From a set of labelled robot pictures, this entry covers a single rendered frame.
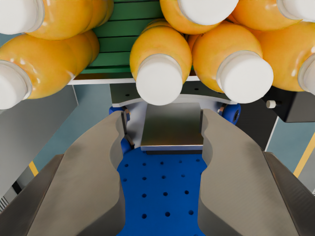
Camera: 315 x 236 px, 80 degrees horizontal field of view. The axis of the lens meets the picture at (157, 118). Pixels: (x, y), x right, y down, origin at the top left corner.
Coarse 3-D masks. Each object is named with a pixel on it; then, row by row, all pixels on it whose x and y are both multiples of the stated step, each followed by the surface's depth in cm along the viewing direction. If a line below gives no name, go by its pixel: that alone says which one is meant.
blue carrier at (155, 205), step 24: (120, 168) 32; (144, 168) 32; (168, 168) 32; (192, 168) 32; (144, 192) 28; (168, 192) 28; (192, 192) 28; (144, 216) 26; (168, 216) 26; (192, 216) 25
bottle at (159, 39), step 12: (156, 24) 23; (168, 24) 23; (144, 36) 19; (156, 36) 18; (168, 36) 18; (180, 36) 20; (132, 48) 20; (144, 48) 18; (156, 48) 17; (168, 48) 17; (180, 48) 18; (132, 60) 19; (144, 60) 17; (180, 60) 18; (132, 72) 20; (180, 72) 17
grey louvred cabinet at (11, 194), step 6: (12, 186) 189; (18, 186) 197; (6, 192) 178; (12, 192) 185; (18, 192) 197; (6, 198) 178; (12, 198) 185; (0, 204) 171; (6, 204) 177; (0, 210) 171
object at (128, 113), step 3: (123, 108) 34; (126, 108) 34; (126, 111) 34; (129, 111) 35; (126, 114) 34; (129, 114) 35; (129, 117) 35; (126, 135) 39; (126, 138) 39; (129, 138) 39; (129, 141) 38; (132, 141) 38; (132, 144) 38; (132, 147) 38
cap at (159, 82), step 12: (156, 60) 15; (168, 60) 16; (144, 72) 15; (156, 72) 15; (168, 72) 15; (144, 84) 16; (156, 84) 16; (168, 84) 16; (180, 84) 16; (144, 96) 16; (156, 96) 16; (168, 96) 16
